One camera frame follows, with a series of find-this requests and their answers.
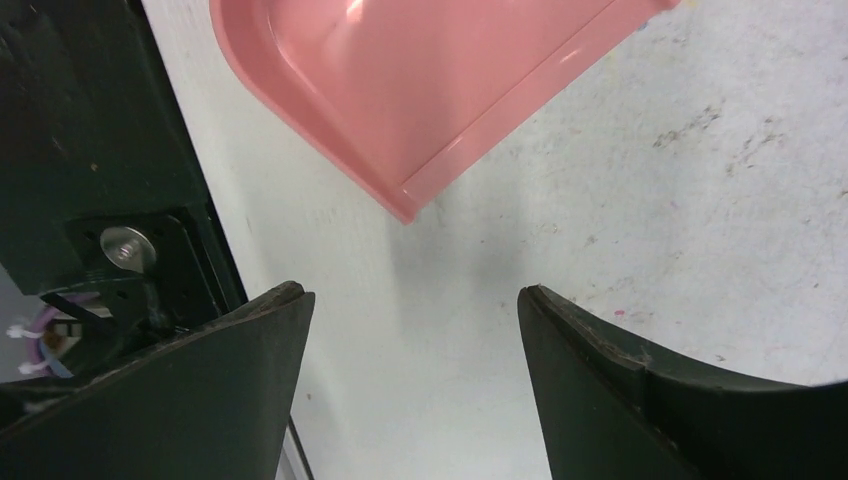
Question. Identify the pink dustpan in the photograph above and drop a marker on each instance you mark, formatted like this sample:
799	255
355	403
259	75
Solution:
404	96

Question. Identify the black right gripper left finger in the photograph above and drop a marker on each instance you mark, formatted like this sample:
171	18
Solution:
212	403

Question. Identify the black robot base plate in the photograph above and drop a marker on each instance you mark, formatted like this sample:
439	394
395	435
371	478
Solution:
105	212

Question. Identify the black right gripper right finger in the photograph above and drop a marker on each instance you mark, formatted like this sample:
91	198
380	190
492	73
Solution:
615	405

